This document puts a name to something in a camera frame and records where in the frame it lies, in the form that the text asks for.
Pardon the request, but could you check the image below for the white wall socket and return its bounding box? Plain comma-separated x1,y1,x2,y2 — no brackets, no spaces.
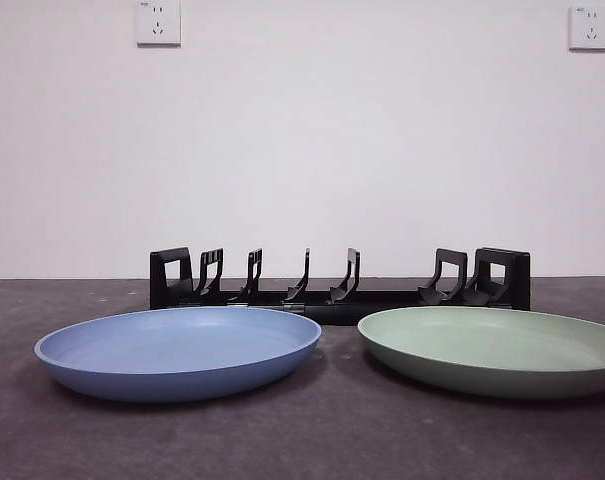
568,5,605,52
135,0,182,49

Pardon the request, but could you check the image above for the black plastic plate rack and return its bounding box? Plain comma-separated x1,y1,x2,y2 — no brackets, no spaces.
149,246,532,327

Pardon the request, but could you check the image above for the blue round plate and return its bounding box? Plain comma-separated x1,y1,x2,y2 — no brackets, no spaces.
33,305,323,404

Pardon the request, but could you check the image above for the green round plate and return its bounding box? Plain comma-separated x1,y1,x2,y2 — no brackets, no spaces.
356,305,605,401

